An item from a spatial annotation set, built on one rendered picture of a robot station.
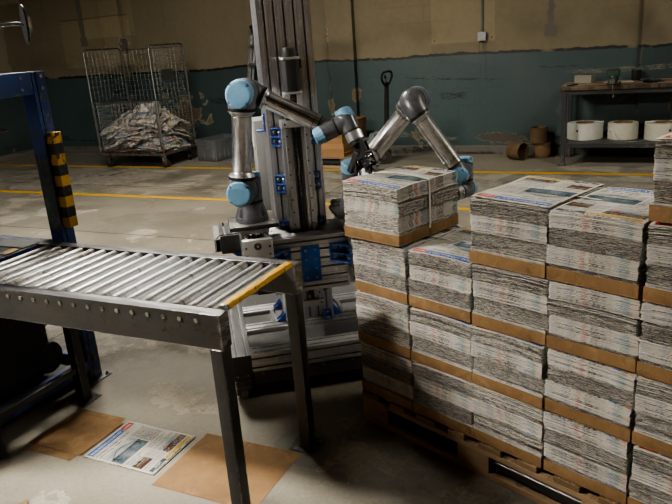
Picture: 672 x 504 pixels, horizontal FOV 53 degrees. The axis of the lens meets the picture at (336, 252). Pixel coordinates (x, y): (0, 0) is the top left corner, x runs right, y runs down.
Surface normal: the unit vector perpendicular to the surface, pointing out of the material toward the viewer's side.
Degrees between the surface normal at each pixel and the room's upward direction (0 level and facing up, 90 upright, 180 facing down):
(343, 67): 90
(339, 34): 90
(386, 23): 90
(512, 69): 90
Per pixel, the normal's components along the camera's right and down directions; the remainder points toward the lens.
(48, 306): -0.41, 0.30
